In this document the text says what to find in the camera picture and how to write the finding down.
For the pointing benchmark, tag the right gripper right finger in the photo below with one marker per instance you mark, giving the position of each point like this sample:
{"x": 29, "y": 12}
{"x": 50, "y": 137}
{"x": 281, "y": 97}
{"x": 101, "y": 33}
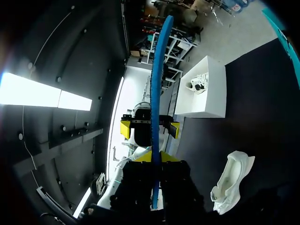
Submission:
{"x": 178, "y": 185}

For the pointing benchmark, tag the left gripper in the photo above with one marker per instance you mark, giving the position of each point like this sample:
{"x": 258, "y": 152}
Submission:
{"x": 142, "y": 131}

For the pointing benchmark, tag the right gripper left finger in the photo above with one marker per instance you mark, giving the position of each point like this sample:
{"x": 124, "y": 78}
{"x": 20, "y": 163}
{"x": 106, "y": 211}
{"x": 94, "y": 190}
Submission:
{"x": 134, "y": 182}

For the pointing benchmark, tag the blue and black insole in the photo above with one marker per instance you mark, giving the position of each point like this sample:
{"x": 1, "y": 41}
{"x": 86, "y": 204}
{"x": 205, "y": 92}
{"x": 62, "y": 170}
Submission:
{"x": 156, "y": 93}

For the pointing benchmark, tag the white shoe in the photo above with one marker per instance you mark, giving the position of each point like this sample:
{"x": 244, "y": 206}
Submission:
{"x": 199, "y": 84}
{"x": 230, "y": 178}

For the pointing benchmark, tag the white shoebox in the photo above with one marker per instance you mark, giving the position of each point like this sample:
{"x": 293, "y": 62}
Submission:
{"x": 215, "y": 103}

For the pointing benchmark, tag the teal box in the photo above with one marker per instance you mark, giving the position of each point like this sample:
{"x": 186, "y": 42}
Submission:
{"x": 277, "y": 28}

